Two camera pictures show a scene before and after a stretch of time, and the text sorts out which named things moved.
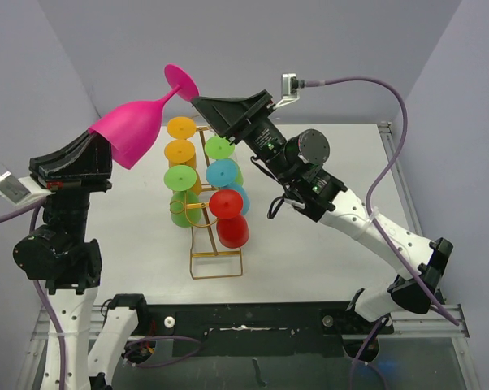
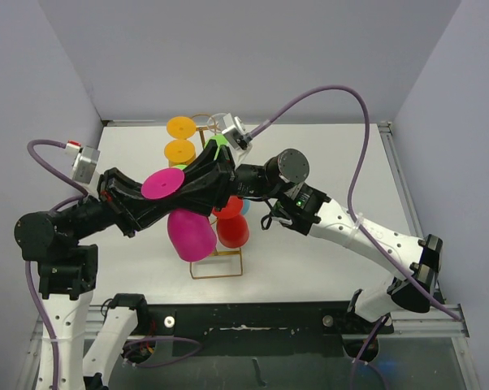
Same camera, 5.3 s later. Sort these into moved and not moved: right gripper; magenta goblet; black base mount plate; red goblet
Moved: magenta goblet; right gripper
Not moved: red goblet; black base mount plate
